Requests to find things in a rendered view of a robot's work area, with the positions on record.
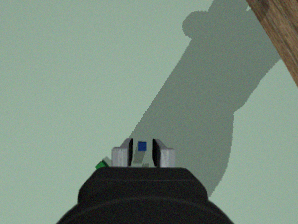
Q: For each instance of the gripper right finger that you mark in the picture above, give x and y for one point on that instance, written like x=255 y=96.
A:
x=161 y=155

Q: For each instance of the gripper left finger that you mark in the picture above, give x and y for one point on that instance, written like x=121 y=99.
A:
x=122 y=156

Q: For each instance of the small blue block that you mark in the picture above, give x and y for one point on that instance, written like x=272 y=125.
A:
x=142 y=146

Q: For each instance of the dark green rod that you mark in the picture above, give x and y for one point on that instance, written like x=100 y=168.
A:
x=101 y=164

